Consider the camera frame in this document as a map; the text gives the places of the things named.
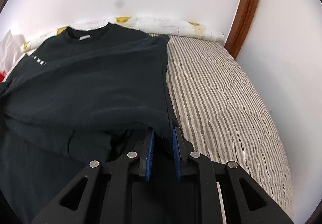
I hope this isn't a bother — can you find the white paper shopping bag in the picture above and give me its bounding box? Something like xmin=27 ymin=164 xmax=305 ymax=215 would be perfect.
xmin=1 ymin=31 xmax=26 ymax=74

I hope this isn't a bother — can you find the black sweatshirt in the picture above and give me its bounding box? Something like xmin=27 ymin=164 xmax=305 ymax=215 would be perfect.
xmin=0 ymin=22 xmax=180 ymax=189

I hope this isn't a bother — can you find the striped quilted mattress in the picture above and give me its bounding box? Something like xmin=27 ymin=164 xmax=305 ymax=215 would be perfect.
xmin=148 ymin=33 xmax=295 ymax=217

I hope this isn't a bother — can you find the brown wooden door frame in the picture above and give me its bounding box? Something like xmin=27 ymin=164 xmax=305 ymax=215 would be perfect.
xmin=224 ymin=0 xmax=259 ymax=58

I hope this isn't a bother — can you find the red shopping bag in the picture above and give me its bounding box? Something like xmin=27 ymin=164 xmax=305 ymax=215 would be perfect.
xmin=0 ymin=71 xmax=7 ymax=82

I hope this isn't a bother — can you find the white lemon print sheet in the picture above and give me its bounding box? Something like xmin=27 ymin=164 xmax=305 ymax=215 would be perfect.
xmin=22 ymin=16 xmax=225 ymax=57

